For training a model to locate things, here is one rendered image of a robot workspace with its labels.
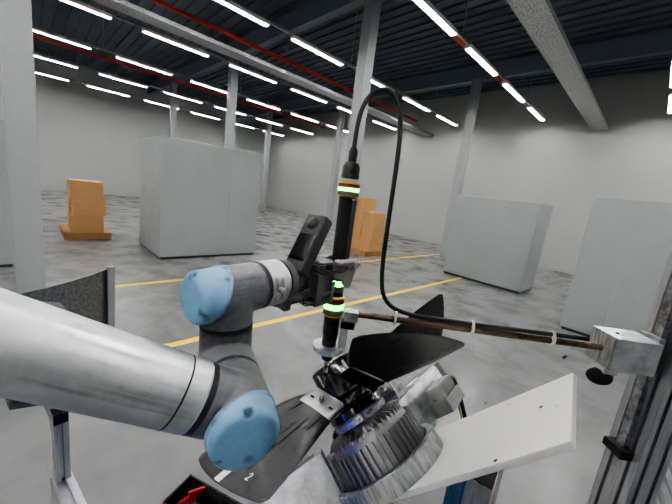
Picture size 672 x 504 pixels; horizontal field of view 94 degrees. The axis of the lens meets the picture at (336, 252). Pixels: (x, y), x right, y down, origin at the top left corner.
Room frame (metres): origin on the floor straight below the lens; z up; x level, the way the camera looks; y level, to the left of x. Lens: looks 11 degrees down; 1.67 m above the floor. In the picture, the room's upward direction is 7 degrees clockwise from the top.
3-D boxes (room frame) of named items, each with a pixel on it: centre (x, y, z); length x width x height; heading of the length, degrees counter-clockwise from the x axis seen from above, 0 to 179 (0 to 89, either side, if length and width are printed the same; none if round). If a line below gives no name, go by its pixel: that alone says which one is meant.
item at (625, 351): (0.63, -0.64, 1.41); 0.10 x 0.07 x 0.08; 88
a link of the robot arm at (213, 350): (0.42, 0.14, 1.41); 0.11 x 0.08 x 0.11; 27
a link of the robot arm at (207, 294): (0.43, 0.15, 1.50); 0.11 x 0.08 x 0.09; 143
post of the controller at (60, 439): (0.68, 0.63, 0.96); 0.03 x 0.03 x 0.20; 53
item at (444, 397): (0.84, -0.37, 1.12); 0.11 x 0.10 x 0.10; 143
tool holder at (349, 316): (0.65, -0.02, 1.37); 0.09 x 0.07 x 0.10; 88
